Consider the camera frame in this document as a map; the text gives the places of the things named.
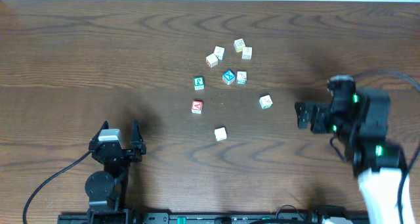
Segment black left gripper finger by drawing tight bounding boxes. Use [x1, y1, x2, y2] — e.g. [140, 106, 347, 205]
[92, 121, 109, 141]
[131, 120, 144, 148]

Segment green picture block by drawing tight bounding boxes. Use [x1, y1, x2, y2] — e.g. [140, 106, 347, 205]
[259, 95, 273, 109]

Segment red letter A block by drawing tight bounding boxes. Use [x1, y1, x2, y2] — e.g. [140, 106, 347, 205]
[191, 101, 203, 114]

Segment plain white block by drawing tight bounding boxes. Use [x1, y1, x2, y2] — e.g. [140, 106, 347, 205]
[214, 127, 227, 141]

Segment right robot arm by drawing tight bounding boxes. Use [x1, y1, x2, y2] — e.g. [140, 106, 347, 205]
[295, 76, 415, 223]

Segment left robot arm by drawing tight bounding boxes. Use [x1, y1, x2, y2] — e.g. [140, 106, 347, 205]
[85, 120, 146, 224]

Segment teal picture block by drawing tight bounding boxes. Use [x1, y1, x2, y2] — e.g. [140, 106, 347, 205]
[236, 71, 247, 84]

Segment green letter block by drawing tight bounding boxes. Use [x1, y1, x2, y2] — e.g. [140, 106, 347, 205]
[194, 76, 205, 91]

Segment tan picture block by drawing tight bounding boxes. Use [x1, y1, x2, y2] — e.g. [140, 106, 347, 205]
[241, 47, 253, 60]

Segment blue letter X block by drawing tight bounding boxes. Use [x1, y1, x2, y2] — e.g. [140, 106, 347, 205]
[222, 70, 236, 85]

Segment yellow picture block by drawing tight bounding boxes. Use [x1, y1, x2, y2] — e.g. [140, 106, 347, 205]
[234, 38, 246, 53]

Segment red edged white block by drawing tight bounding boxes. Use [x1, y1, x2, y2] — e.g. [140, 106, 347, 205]
[205, 53, 219, 68]

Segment white picture block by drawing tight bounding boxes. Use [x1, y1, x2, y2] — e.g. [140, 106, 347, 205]
[213, 46, 225, 60]

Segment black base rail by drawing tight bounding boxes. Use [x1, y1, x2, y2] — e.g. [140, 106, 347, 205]
[57, 204, 371, 224]

